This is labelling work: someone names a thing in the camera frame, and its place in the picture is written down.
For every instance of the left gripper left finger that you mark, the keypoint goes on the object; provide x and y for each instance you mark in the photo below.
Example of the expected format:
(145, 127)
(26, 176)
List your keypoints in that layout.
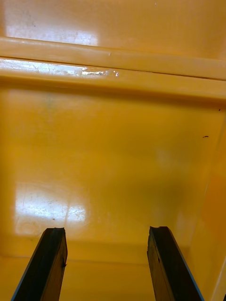
(43, 268)

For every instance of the yellow-orange plastic bin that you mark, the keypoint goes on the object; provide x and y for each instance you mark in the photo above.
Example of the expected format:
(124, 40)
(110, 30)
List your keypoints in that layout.
(141, 26)
(113, 152)

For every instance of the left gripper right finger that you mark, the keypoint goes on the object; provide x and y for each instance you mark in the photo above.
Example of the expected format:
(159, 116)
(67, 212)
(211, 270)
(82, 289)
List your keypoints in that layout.
(169, 268)

